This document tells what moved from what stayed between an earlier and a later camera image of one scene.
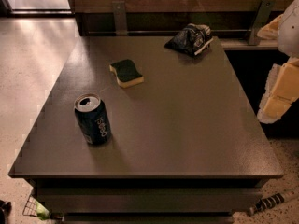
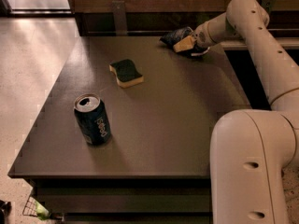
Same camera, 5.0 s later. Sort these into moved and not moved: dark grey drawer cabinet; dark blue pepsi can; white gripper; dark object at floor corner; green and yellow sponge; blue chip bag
Moved: blue chip bag; white gripper
Not moved: dark grey drawer cabinet; dark blue pepsi can; green and yellow sponge; dark object at floor corner
